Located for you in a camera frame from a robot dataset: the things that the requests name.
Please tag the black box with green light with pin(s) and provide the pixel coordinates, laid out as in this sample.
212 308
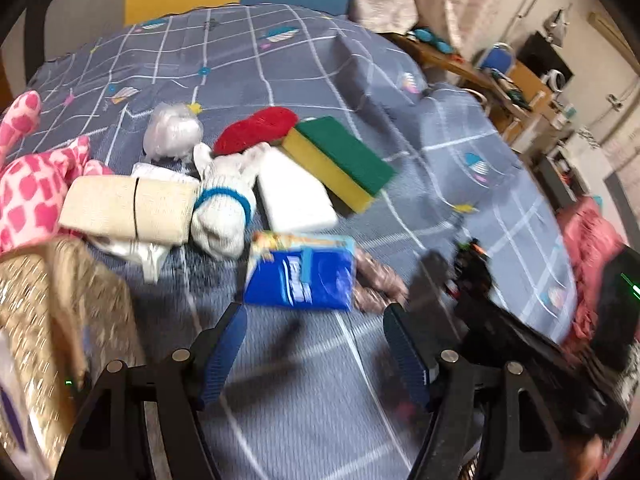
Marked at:
617 305

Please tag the white round appliance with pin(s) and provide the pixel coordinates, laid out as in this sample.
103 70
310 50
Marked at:
554 78

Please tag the woven straw basket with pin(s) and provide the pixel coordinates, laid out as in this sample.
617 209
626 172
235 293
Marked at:
35 310

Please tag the beige bandage roll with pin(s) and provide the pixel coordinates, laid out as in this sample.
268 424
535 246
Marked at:
100 205

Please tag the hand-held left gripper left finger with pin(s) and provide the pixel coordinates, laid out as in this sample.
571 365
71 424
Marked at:
227 355

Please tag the wall air conditioner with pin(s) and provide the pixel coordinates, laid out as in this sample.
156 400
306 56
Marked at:
607 27

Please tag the teal toy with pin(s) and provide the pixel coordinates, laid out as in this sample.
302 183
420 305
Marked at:
430 37

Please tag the red knitted cloth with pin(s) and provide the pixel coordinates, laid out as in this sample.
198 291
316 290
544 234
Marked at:
250 130

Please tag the brown fuzzy scrunchie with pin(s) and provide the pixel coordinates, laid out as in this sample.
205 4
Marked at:
372 285

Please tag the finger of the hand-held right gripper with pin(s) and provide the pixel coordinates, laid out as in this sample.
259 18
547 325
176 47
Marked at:
434 275

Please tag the blue tissue packet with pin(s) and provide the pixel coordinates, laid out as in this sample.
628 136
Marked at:
295 275

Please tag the person's right forearm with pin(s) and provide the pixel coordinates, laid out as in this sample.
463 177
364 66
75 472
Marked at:
597 460

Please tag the blue chair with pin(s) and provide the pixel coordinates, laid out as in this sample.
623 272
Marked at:
496 57

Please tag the floral curtain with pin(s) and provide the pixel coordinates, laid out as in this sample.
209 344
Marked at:
475 0

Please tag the wooden desk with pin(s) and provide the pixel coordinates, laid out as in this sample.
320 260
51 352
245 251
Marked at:
450 67

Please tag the pink giraffe plush toy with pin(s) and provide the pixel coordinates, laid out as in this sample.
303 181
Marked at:
30 185

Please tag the black monitor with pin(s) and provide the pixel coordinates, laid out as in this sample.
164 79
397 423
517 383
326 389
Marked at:
542 55

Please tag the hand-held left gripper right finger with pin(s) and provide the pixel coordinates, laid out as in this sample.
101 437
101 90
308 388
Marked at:
407 355

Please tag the grey grid bed sheet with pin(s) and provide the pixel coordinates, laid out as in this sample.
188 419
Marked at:
300 60

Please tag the crumpled white plastic bag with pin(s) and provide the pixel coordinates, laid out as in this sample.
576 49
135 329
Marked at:
172 132

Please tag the dark cabinet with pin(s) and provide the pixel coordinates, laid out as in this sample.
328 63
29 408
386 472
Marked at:
557 180

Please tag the white foam block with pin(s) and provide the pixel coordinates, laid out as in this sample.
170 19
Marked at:
295 195

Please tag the yellow and green sponge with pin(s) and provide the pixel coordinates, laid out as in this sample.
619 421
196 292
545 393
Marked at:
345 155

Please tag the pink quilt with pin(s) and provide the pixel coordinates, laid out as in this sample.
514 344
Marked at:
585 240

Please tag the white sock with blue band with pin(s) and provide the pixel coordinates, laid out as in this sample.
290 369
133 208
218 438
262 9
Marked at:
220 220

